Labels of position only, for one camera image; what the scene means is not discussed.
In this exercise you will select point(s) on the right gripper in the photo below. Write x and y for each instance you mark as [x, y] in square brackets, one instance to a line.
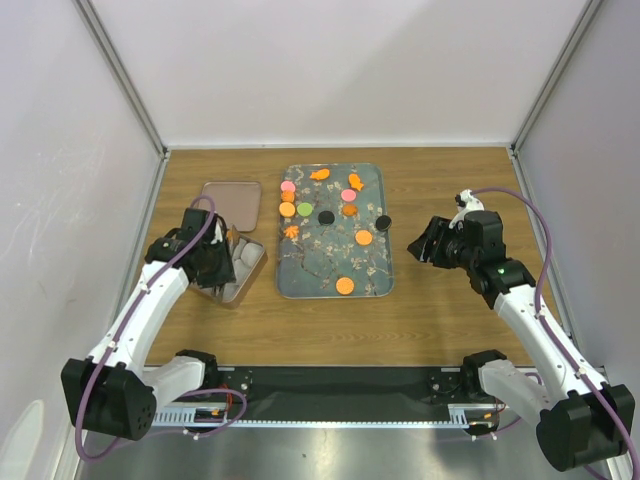
[438, 230]

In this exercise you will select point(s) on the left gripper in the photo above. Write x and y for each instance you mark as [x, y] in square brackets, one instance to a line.
[225, 272]

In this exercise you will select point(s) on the orange flower cookie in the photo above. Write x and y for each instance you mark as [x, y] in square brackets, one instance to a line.
[291, 232]

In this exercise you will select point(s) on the black sandwich cookie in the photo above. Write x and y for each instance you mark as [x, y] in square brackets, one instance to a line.
[383, 223]
[326, 218]

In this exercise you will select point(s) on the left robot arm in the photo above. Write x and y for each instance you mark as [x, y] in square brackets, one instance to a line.
[109, 392]

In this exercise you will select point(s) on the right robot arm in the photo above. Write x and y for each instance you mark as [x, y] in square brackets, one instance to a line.
[578, 417]

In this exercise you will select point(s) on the brown cookie tin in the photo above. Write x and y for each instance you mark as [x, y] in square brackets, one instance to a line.
[249, 257]

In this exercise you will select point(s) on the brown tin lid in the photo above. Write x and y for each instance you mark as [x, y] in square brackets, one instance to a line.
[238, 202]

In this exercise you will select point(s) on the orange round cookie right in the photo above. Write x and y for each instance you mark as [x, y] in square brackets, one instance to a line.
[363, 237]

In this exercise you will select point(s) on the orange round cookie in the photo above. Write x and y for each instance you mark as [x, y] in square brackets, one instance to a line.
[363, 237]
[287, 209]
[345, 286]

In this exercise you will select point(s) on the orange round cookie left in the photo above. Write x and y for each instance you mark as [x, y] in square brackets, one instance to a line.
[287, 209]

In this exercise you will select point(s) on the dark orange cookie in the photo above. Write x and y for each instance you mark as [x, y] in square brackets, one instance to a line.
[349, 210]

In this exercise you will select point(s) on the small orange cookie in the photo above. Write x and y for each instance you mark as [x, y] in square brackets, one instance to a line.
[288, 196]

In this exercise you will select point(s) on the orange round cookie bottom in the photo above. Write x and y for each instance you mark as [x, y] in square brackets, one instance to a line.
[345, 286]

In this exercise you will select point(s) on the pink round cookie left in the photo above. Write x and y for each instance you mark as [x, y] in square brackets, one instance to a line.
[288, 186]

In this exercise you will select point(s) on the pink round cookie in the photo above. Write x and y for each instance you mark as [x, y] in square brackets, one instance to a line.
[288, 186]
[348, 195]

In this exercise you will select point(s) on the green round cookie top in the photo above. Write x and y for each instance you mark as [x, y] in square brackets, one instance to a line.
[304, 209]

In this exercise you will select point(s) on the pink round cookie right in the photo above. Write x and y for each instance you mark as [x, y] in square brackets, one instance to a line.
[348, 195]

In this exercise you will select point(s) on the orange fish cookie right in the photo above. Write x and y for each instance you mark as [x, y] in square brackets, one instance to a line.
[355, 182]

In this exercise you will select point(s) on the orange fish cookie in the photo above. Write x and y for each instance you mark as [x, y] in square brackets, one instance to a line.
[320, 175]
[355, 182]

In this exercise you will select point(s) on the floral blue serving tray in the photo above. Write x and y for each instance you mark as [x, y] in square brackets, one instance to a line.
[309, 266]

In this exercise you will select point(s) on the orange fish cookie left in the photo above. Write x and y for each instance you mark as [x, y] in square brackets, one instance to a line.
[320, 175]

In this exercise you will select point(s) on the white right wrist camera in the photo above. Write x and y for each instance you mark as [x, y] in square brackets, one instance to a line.
[466, 202]

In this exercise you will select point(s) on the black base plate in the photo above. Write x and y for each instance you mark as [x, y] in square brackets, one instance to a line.
[358, 395]

